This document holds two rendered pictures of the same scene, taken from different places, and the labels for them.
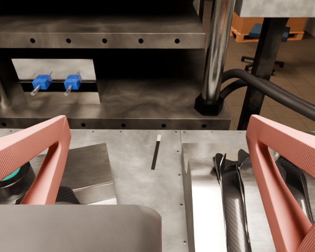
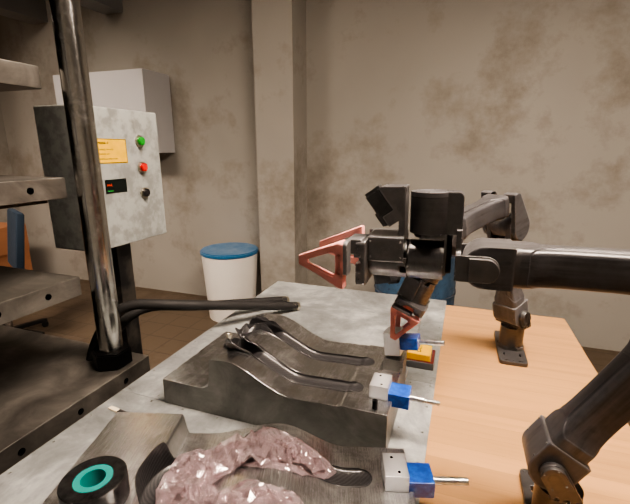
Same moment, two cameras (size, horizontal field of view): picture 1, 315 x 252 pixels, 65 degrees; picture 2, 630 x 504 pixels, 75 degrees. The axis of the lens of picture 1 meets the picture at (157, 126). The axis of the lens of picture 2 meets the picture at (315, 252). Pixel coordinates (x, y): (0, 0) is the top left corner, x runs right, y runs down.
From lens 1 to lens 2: 0.61 m
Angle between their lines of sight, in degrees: 66
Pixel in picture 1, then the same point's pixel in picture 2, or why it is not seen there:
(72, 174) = (141, 442)
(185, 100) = (72, 373)
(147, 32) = (5, 300)
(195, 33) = (68, 280)
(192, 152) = (182, 376)
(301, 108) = (208, 304)
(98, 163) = (145, 421)
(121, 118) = (16, 440)
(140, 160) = not seen: hidden behind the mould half
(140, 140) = (96, 425)
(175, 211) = (219, 424)
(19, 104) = not seen: outside the picture
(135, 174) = not seen: hidden behind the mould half
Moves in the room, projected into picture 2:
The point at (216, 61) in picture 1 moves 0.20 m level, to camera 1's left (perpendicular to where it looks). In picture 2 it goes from (112, 299) to (39, 330)
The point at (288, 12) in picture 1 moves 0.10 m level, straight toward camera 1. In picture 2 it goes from (134, 236) to (148, 241)
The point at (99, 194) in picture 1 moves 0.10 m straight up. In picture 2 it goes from (180, 436) to (175, 383)
